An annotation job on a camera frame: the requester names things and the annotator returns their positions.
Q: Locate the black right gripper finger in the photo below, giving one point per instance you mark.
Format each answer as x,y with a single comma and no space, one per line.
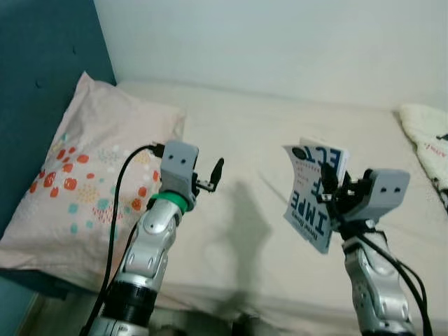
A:
341,182

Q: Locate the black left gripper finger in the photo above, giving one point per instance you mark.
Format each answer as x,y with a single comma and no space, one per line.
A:
218,170

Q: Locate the white book blue letters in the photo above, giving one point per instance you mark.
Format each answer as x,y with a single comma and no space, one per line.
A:
308,196

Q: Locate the pink dotted pillow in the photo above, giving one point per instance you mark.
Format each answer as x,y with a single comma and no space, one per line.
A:
91,140

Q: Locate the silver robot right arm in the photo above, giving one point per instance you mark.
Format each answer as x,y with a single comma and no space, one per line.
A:
378,287

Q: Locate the bed with beige sheet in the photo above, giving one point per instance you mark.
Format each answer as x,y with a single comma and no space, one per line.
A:
280,119

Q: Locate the cream cartoon print blanket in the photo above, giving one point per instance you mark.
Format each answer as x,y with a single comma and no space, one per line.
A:
427,140

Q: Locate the robot leg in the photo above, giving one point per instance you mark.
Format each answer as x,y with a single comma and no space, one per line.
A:
250,325

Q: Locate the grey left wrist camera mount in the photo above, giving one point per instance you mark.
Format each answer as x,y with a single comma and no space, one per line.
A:
178,168

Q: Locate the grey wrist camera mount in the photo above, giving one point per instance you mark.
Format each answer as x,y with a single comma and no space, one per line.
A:
386,192
178,168

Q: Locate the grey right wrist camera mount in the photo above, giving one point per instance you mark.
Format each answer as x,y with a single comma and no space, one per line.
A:
386,192

